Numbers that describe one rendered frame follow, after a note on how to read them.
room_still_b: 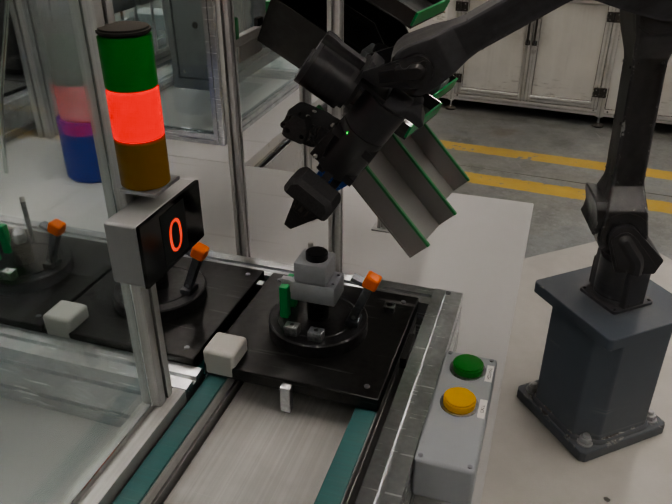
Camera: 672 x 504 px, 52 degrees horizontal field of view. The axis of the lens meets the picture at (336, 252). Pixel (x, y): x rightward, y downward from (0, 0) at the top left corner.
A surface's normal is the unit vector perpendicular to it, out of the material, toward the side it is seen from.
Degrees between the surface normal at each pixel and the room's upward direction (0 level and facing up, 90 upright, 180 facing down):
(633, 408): 90
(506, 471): 0
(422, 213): 45
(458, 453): 0
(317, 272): 90
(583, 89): 90
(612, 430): 90
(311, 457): 0
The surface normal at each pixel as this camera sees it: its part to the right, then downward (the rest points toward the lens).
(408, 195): 0.62, -0.45
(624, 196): -0.11, 0.00
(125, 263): -0.31, 0.47
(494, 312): 0.00, -0.87
